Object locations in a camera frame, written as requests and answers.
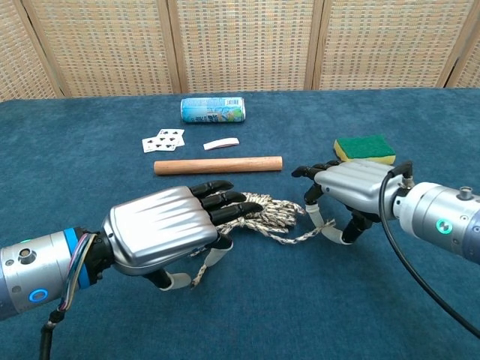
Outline clubs playing card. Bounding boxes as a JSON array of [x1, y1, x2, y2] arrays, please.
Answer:
[[157, 128, 186, 143], [141, 136, 178, 154]]

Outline yellow green scouring sponge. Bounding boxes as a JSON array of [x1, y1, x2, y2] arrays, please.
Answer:
[[333, 134, 397, 167]]

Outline beige camouflage rope bundle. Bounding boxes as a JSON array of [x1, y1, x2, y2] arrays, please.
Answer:
[[189, 190, 337, 290]]

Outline multicolour left wrist wire bundle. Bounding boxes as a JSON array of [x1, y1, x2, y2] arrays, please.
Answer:
[[39, 232, 99, 360]]

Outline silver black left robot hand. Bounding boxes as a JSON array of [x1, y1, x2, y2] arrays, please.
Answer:
[[101, 179, 264, 292]]

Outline light blue drink can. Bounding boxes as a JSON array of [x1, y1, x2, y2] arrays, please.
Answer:
[[180, 97, 247, 125]]

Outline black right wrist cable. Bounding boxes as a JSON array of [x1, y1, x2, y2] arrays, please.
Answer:
[[377, 160, 480, 339]]

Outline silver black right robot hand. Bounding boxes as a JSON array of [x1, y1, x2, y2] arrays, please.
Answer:
[[291, 159, 405, 245]]

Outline blue velvet table cloth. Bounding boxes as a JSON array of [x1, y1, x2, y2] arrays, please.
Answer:
[[0, 87, 480, 360]]

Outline woven rattan screen panel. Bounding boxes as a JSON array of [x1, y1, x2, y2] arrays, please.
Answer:
[[445, 14, 480, 89], [21, 0, 190, 98], [313, 0, 478, 91], [0, 0, 65, 103], [167, 0, 324, 95]]

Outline white curved flat piece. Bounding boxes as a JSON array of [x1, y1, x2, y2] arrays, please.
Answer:
[[202, 136, 240, 152]]

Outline round wooden rod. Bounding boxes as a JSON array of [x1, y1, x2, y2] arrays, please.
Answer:
[[153, 155, 284, 176]]

